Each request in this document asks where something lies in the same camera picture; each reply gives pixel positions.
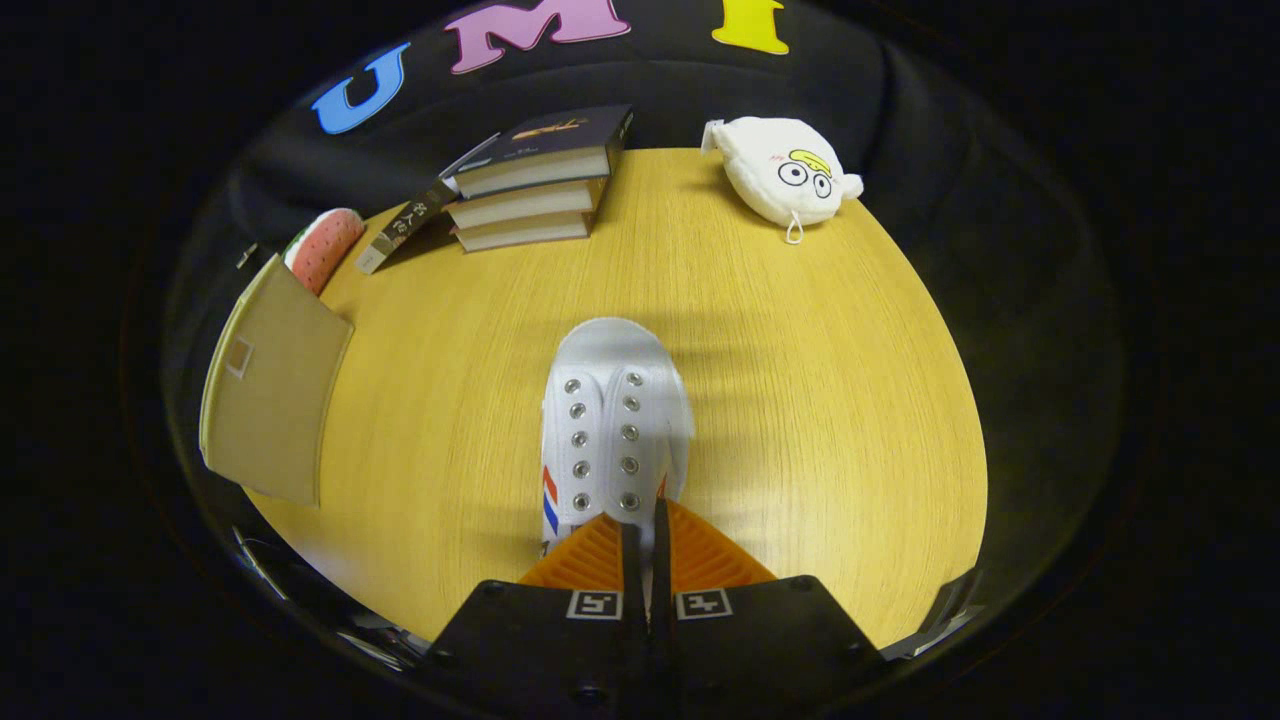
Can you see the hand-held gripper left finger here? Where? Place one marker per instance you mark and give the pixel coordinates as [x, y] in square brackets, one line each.
[632, 640]

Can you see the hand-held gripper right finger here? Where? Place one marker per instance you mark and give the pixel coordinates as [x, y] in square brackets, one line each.
[663, 640]

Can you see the white canvas shoe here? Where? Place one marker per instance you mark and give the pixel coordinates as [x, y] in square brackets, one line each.
[610, 420]

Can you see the beige fabric storage box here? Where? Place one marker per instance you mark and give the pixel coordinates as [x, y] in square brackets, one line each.
[275, 400]

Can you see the brown cover book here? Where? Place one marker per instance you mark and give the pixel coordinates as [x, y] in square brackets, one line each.
[525, 205]
[520, 233]

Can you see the white portrait cover book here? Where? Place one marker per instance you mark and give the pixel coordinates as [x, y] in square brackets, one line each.
[400, 227]

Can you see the white face plush toy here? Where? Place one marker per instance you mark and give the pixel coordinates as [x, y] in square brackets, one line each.
[780, 175]

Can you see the watermelon slice plush toy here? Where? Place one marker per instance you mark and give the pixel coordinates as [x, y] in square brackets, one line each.
[325, 250]

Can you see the dark cover book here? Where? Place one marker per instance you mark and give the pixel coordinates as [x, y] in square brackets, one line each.
[560, 135]

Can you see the silver clip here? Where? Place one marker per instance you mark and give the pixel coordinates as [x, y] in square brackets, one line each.
[246, 256]

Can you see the black backdrop cloth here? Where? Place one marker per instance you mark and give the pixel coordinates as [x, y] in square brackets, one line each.
[900, 100]

